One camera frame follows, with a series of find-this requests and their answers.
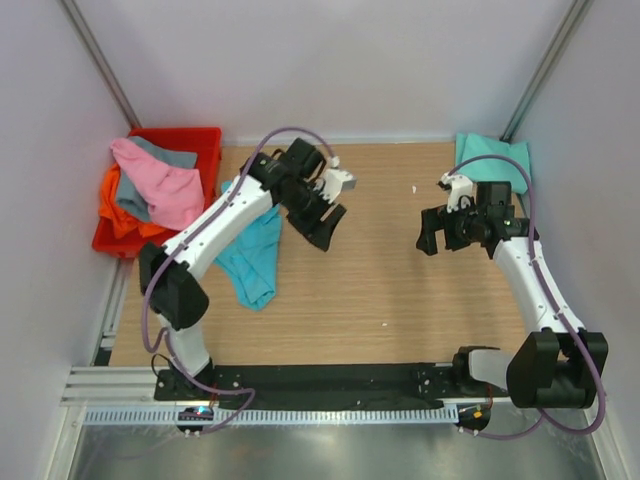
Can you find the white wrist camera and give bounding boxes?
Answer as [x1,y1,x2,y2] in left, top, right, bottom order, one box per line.
[320,156,357,203]
[438,173,474,213]

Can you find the left aluminium frame post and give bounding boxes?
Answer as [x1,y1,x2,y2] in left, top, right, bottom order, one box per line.
[58,0,142,129]

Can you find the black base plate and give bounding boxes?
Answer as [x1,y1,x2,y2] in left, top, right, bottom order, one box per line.
[153,362,501,414]

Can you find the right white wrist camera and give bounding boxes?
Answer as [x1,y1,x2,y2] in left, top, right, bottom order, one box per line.
[438,173,474,213]

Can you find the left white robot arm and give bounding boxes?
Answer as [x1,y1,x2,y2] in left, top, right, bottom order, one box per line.
[139,138,356,384]

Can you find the right aluminium frame post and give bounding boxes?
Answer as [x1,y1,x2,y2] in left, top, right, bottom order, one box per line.
[499,0,593,143]

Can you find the aluminium frame post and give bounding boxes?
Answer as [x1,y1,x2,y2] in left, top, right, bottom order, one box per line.
[499,0,593,143]
[58,0,142,129]

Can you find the grey t shirt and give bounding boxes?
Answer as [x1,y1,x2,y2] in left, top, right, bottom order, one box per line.
[115,136,197,223]

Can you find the pink t shirt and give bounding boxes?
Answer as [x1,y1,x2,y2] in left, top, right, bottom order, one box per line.
[110,137,205,231]

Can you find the bright blue t shirt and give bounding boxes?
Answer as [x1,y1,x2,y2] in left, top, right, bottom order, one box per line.
[213,205,283,311]

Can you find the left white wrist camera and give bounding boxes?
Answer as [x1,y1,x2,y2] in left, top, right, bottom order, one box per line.
[320,156,357,203]

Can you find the red plastic bin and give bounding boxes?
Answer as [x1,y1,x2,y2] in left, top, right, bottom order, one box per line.
[92,127,221,259]

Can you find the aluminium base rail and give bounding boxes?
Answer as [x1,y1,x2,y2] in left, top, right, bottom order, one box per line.
[59,364,161,407]

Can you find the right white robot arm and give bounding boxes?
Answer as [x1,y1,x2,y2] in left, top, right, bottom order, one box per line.
[416,174,608,409]

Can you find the folded teal t shirt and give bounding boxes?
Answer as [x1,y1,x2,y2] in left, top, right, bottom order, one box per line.
[455,133,531,194]

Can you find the orange t shirt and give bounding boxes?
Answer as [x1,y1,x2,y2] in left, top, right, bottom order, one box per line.
[99,164,167,239]

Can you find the white slotted cable duct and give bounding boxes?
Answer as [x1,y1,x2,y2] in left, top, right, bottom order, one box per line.
[83,404,458,427]

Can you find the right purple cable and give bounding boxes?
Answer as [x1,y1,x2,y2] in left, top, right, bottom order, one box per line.
[447,153,609,441]

